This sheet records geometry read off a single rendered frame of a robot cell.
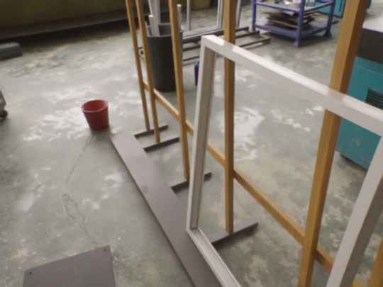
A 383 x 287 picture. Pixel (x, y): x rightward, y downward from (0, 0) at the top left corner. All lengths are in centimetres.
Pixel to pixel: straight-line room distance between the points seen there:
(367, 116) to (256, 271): 157
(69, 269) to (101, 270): 13
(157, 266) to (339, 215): 141
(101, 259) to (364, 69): 238
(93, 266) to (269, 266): 135
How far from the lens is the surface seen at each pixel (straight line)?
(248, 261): 258
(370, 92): 313
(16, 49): 726
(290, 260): 263
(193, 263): 249
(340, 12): 788
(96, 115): 401
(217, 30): 669
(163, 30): 503
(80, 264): 160
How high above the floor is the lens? 203
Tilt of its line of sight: 33 degrees down
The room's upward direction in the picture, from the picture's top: 5 degrees counter-clockwise
